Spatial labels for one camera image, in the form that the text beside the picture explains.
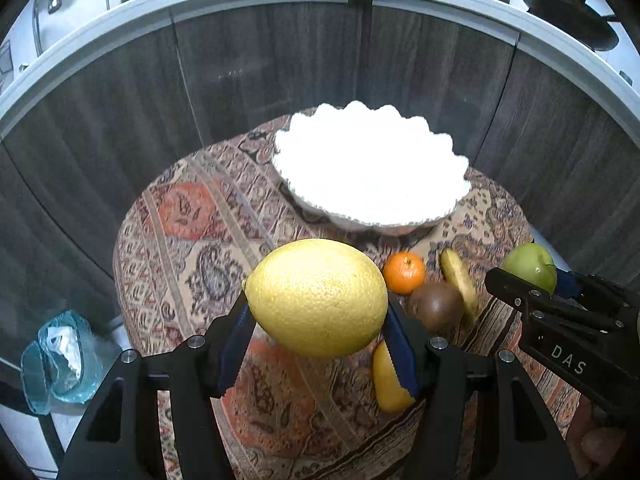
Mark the green apple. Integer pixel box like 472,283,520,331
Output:
500,243,558,295

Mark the small yellow banana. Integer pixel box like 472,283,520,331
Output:
439,248,478,325

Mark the brown kiwi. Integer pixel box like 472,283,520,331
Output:
406,282,465,337

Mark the yellow mango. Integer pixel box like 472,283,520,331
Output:
372,340,416,414

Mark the yellow lemon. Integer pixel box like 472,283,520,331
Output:
243,238,388,358

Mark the blue glass dish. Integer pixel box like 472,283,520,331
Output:
21,310,120,415

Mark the large orange tangerine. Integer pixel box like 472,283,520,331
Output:
383,252,426,295

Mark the white scalloped bowl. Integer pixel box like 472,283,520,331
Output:
271,101,471,235

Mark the patterned paisley tablecloth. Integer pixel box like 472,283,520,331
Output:
113,116,533,479

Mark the black pan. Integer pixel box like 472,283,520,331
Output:
523,0,620,52

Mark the chrome faucet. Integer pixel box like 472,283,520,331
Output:
32,0,62,56

